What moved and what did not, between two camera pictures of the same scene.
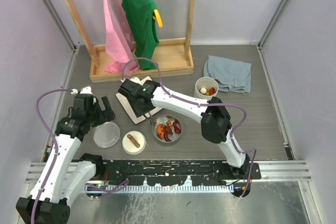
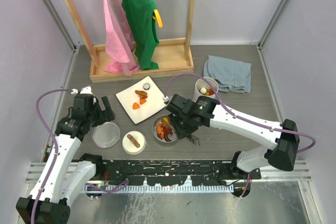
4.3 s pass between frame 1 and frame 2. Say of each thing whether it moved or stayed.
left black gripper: stayed
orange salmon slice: stayed
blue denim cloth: stayed
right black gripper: moved
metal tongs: moved
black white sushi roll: stayed
